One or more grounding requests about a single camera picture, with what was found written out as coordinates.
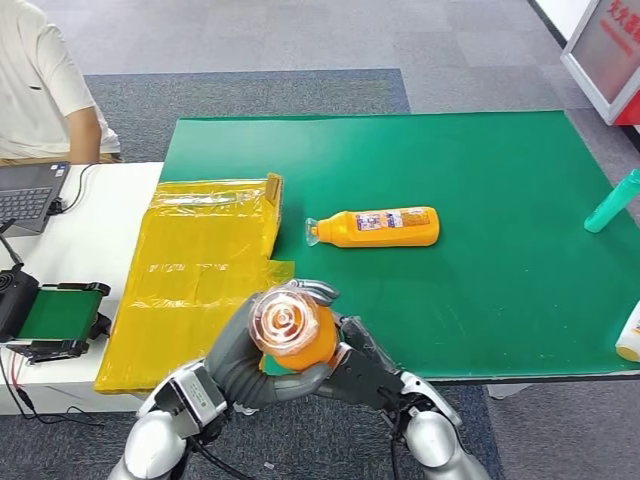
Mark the small green belt conveyor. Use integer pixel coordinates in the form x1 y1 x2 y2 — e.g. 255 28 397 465
7 282 112 365

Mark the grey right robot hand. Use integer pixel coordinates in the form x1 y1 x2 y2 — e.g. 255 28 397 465
318 315 407 413

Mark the thin black floor cable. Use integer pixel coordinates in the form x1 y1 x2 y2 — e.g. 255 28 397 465
0 349 107 427

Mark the green table mat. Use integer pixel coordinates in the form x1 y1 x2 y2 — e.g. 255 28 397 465
161 111 640 384

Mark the person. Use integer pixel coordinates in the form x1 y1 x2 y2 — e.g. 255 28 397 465
0 0 121 166

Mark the grey laptop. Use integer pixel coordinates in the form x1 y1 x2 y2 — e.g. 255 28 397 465
0 162 72 238

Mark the orange bottle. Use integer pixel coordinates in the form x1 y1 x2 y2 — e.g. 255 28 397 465
305 206 441 250
248 286 340 372

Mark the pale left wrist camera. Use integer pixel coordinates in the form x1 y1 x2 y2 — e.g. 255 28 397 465
167 362 229 433

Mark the black box with fan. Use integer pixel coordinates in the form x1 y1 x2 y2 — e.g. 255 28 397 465
0 218 41 343

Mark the white and yellow bottle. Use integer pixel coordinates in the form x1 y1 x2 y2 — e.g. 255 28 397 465
616 301 640 364

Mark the black laptop cable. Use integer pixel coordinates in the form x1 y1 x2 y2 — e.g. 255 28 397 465
48 164 96 216

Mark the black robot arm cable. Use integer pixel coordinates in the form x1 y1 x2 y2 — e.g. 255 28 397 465
187 433 254 480

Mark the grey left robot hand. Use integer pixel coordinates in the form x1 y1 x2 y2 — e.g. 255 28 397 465
205 278 341 409

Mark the yellow film wrapped cardboard box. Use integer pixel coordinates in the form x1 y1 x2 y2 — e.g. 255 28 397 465
94 173 296 396

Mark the orange bottle, back label up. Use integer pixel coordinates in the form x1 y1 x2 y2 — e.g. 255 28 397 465
305 206 441 250

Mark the teal plastic bottle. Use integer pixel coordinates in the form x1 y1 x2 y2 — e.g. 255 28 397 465
583 169 640 234

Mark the red and white sign stand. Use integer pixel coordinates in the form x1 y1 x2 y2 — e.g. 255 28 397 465
559 0 640 127

